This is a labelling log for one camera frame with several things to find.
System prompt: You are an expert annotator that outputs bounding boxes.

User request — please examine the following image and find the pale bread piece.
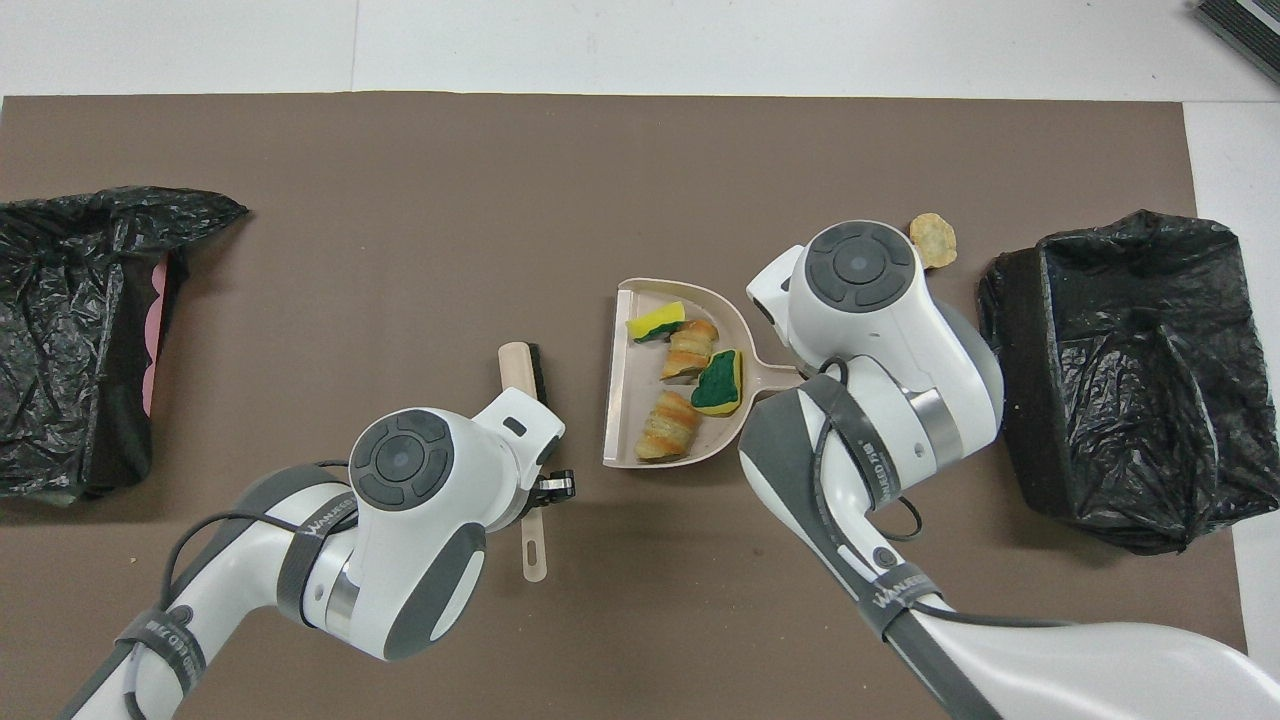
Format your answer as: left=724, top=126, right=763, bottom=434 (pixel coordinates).
left=908, top=212, right=958, bottom=271

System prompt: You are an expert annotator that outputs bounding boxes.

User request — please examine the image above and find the torn pale bread chunk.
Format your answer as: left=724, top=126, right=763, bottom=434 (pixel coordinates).
left=660, top=319, right=720, bottom=383

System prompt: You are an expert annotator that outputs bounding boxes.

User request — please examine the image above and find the green yellow sponge piece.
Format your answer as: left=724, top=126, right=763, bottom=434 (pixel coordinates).
left=690, top=348, right=746, bottom=417

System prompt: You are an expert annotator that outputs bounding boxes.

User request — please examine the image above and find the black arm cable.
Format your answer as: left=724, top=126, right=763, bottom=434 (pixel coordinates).
left=160, top=460, right=353, bottom=720
left=813, top=357, right=926, bottom=601

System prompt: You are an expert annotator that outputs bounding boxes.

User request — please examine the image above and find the black bag lined bin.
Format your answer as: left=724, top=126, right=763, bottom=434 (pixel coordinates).
left=975, top=210, right=1280, bottom=556

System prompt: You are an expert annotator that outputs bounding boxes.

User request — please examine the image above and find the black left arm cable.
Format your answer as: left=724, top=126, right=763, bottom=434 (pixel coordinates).
left=160, top=460, right=353, bottom=720

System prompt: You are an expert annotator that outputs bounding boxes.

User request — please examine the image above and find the small yellow sponge piece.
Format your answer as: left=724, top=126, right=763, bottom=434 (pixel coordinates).
left=626, top=301, right=687, bottom=344

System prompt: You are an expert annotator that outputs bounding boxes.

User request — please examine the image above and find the black bag over pink bin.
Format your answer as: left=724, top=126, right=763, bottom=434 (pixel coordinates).
left=0, top=186, right=251, bottom=504

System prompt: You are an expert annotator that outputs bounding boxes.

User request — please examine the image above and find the beige plastic dustpan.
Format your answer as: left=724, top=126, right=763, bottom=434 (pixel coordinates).
left=602, top=277, right=806, bottom=469

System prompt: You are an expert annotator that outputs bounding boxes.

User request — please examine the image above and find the brown table mat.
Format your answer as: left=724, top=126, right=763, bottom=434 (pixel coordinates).
left=0, top=92, right=1256, bottom=720

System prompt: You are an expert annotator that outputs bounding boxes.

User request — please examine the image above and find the striped croissant piece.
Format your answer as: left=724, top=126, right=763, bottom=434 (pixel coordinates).
left=635, top=391, right=704, bottom=463

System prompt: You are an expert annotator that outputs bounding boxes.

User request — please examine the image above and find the beige hand brush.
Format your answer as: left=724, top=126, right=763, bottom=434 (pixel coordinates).
left=498, top=342, right=552, bottom=583

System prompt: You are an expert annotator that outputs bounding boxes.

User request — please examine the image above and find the pink scalloped bin box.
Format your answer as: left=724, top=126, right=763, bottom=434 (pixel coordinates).
left=140, top=255, right=173, bottom=413

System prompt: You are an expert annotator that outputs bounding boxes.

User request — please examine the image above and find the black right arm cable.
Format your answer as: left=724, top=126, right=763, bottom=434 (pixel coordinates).
left=813, top=357, right=926, bottom=601

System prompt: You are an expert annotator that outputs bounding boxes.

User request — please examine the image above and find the grey ribbed object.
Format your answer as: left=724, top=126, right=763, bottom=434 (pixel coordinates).
left=1190, top=0, right=1280, bottom=86

